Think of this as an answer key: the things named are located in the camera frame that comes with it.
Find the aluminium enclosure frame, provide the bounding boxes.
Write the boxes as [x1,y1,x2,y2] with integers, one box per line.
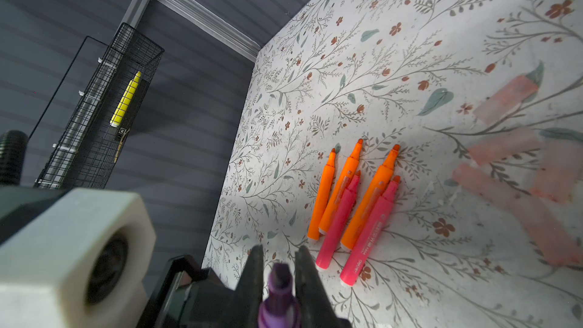
[99,0,263,64]

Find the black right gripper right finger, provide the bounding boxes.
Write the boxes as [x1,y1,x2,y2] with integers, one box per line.
[295,245,352,328]

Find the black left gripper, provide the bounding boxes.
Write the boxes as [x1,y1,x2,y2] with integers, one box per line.
[137,255,241,327]

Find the orange highlighter right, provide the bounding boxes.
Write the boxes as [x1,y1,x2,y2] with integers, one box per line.
[341,144,400,251]

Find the orange highlighter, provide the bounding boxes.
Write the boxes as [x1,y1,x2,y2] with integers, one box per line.
[341,144,400,251]
[319,138,364,235]
[307,148,336,241]

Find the orange highlighter middle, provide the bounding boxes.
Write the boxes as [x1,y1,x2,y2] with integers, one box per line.
[319,138,364,235]

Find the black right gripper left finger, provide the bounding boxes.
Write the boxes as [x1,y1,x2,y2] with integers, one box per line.
[227,245,264,327]

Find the pink highlighter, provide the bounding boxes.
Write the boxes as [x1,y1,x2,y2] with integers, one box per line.
[316,170,361,270]
[340,176,401,286]

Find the black wire basket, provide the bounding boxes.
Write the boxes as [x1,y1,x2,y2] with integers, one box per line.
[33,23,164,189]

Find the orange highlighter far left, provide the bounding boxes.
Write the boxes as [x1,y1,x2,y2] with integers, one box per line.
[307,148,336,241]

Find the translucent pink pen cap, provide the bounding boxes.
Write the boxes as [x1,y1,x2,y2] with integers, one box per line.
[474,75,539,125]

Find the yellow highlighter in basket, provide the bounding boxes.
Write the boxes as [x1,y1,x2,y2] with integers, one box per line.
[109,71,142,128]

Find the purple highlighter pen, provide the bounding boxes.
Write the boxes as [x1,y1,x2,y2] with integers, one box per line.
[257,263,301,328]

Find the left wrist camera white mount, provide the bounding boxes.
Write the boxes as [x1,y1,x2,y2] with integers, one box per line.
[1,188,156,327]

